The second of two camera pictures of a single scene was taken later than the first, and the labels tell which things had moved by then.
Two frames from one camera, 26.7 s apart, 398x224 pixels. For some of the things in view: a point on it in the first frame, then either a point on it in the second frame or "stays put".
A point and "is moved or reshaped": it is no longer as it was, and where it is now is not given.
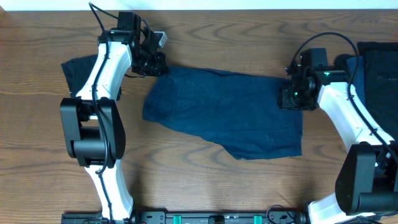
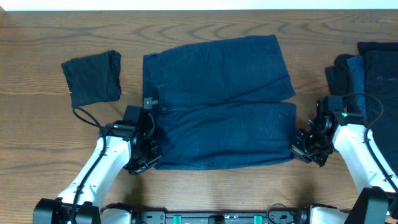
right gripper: x=285 y=102 -> x=296 y=148
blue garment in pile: x=358 y=79 stays put
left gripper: x=158 y=67 -> x=157 y=156
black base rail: x=194 y=216 stays put
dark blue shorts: x=241 y=114 is moved or reshaped
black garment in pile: x=380 y=64 stays put
